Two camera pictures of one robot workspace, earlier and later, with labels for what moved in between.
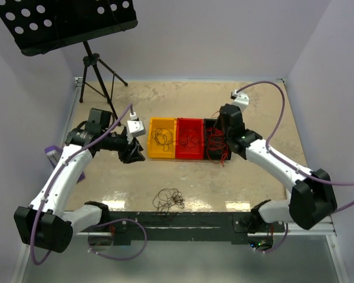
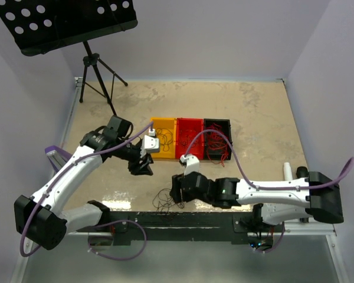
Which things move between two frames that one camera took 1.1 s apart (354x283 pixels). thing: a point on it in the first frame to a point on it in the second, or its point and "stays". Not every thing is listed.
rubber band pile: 164,198 stays
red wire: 217,149 stays
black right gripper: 219,127 to 175,191
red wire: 217,150 stays
